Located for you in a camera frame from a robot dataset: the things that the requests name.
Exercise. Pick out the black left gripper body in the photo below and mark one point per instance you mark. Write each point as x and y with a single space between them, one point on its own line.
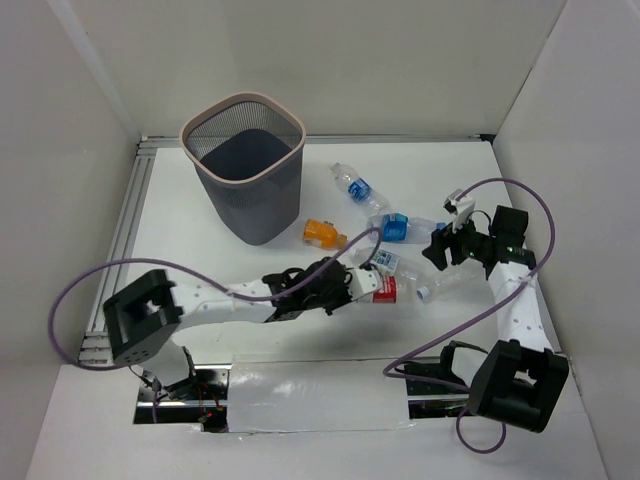
343 282

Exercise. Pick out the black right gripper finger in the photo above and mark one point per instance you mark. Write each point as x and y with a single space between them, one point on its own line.
436 251
459 244

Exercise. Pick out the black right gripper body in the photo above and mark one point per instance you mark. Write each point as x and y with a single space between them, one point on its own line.
477 241

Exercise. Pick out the small orange juice bottle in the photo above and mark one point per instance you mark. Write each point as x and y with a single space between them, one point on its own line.
323 235

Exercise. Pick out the green label water bottle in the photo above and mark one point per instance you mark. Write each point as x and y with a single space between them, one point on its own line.
388 263

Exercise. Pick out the red label water bottle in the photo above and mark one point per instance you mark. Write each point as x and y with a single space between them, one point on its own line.
394 290

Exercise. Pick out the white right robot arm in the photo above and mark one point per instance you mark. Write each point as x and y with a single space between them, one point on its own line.
519 381

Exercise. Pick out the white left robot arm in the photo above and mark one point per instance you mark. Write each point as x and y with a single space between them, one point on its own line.
142 317

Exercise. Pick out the grey mesh waste bin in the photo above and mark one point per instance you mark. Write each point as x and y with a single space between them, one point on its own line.
247 151

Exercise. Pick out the clear bottle white cap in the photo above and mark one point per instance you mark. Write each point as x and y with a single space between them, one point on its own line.
434 284

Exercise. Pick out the blue label bottle blue cap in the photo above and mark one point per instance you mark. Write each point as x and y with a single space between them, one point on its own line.
398 228

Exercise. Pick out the blue label bottle upper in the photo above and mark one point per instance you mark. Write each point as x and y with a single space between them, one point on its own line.
359 191

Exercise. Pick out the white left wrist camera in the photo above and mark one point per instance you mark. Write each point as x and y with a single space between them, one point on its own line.
364 284

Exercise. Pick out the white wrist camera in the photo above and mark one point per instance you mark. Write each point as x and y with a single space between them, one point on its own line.
460 206
364 284

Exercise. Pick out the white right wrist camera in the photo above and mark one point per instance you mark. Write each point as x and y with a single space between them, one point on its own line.
460 206

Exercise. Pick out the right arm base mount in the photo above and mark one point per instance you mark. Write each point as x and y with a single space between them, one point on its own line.
430 400

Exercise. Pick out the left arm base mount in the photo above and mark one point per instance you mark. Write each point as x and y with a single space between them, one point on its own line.
200 401

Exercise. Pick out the aluminium frame rail left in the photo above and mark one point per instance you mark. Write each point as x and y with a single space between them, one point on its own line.
95 349

